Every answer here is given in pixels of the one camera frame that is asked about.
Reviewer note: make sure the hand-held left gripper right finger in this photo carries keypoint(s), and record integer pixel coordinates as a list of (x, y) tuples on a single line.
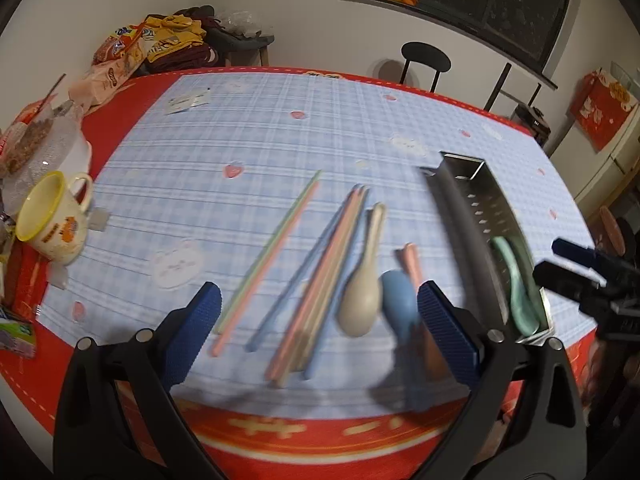
[(445, 325)]

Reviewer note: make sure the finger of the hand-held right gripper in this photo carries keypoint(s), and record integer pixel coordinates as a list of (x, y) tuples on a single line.
[(575, 251), (560, 277)]

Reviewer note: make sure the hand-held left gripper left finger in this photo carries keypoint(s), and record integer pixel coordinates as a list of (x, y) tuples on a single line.
[(197, 330)]

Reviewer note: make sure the green spoon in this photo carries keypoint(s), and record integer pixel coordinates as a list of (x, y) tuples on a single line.
[(520, 305)]

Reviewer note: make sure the blue spoon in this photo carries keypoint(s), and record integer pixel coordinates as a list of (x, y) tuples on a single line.
[(400, 300)]

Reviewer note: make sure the pink spoon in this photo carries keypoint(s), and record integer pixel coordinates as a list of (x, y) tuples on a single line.
[(412, 262)]

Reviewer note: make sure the beige spoon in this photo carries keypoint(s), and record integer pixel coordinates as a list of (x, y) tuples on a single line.
[(357, 305)]

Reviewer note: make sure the blue chopstick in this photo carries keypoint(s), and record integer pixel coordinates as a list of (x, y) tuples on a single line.
[(300, 272), (340, 310)]

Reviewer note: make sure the green chopstick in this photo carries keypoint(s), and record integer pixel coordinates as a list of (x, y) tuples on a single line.
[(270, 252)]

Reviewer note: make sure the steel utensil holder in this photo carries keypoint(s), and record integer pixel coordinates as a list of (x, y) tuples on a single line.
[(465, 220)]

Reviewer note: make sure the beige chopstick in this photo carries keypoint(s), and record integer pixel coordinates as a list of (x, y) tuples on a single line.
[(334, 280)]

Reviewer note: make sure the pink round stool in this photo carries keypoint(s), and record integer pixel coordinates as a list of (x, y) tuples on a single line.
[(612, 230)]

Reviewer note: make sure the white cabinet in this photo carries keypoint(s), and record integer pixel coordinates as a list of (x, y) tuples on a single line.
[(617, 170)]

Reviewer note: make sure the black appliance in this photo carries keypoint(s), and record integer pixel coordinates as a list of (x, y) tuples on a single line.
[(532, 122)]

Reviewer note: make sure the red gift box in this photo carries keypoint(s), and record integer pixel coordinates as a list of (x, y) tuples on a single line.
[(602, 107)]

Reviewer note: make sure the white paper tag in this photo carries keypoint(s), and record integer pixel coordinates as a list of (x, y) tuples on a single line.
[(98, 220)]

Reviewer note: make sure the cream cup with yellow rim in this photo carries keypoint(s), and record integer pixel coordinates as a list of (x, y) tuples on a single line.
[(55, 230)]

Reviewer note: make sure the red packet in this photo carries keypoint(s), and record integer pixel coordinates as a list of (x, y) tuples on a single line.
[(27, 280)]

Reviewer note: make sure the green box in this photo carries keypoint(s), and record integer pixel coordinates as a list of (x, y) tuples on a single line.
[(17, 335)]

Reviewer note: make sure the black metal stand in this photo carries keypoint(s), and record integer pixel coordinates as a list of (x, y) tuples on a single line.
[(500, 85)]

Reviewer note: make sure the blue plaid tablecloth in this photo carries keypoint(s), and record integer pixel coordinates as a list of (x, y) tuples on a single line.
[(300, 145)]

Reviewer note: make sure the white paper card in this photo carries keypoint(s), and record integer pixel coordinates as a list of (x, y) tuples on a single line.
[(187, 102)]

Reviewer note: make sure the clear plastic food container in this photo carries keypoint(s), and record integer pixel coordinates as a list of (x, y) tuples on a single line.
[(55, 145)]

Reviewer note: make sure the black round chair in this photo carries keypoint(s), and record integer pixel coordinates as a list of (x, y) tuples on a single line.
[(425, 55)]

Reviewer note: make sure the dark window sill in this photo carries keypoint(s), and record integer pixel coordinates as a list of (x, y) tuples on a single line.
[(450, 17)]

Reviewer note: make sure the dark red clothes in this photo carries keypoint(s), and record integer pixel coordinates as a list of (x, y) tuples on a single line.
[(182, 60)]

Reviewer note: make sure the grey chair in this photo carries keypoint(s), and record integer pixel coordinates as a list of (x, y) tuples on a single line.
[(240, 40)]

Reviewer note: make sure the orange snack bag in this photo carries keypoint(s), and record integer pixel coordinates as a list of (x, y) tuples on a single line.
[(122, 45)]

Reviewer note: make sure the yellow clothes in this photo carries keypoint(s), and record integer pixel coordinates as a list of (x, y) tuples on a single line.
[(172, 35)]

